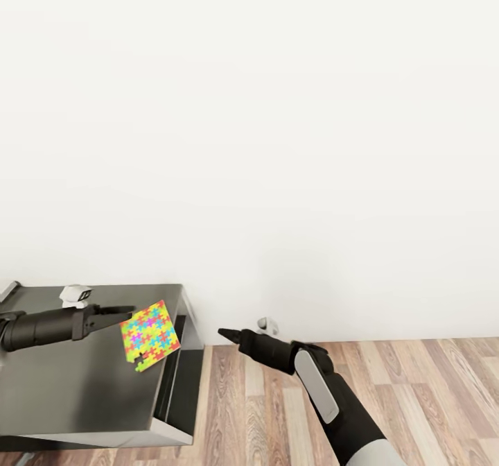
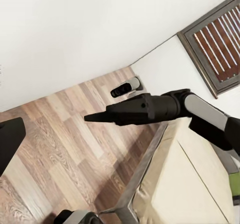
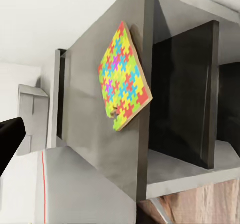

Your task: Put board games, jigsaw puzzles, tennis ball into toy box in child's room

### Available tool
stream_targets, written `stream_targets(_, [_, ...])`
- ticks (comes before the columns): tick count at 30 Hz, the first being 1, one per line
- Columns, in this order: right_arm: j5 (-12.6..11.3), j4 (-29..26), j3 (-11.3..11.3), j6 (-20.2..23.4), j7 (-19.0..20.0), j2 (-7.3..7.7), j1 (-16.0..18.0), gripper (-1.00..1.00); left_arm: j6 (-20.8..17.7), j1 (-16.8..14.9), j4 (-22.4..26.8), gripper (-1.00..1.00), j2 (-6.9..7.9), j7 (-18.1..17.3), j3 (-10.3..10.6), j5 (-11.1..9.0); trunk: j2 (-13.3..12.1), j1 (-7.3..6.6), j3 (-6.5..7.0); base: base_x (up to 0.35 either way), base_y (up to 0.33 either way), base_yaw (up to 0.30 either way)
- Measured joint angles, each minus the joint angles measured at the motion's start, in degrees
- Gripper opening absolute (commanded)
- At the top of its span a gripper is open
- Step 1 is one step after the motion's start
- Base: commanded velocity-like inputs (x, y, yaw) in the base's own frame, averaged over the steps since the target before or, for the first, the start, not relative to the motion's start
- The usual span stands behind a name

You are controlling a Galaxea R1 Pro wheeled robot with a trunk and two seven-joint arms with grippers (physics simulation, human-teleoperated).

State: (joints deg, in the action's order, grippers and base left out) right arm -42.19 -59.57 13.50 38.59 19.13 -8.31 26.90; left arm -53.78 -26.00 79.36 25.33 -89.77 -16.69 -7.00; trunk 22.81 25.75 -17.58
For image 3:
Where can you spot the toy box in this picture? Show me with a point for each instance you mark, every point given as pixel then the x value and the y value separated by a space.
pixel 33 108

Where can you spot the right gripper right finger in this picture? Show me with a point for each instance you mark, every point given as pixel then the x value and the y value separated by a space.
pixel 232 133

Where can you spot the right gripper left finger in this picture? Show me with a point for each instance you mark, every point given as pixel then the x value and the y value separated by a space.
pixel 12 133

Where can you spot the jigsaw puzzle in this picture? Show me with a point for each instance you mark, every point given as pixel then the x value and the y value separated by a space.
pixel 123 82

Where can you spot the desk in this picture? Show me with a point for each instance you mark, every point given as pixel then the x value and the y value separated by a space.
pixel 189 51

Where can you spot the swivel chair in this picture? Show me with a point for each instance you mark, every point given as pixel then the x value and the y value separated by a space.
pixel 77 193

